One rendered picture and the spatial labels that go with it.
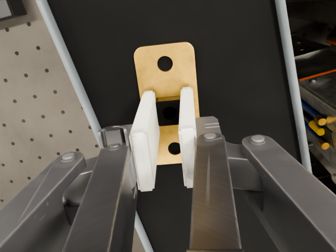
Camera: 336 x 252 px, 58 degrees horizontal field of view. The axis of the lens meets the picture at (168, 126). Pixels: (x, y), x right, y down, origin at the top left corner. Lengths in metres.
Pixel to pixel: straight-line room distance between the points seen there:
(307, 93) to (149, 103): 0.24
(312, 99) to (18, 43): 0.59
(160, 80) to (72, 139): 0.58
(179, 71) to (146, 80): 0.02
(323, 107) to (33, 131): 0.64
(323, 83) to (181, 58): 0.22
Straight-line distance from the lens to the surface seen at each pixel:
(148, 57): 0.20
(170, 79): 0.20
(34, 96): 0.76
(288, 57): 0.20
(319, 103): 0.34
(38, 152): 0.81
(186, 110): 0.15
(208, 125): 0.15
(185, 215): 0.25
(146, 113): 0.15
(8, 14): 0.67
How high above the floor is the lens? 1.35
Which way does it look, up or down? 68 degrees down
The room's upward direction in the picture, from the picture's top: 175 degrees counter-clockwise
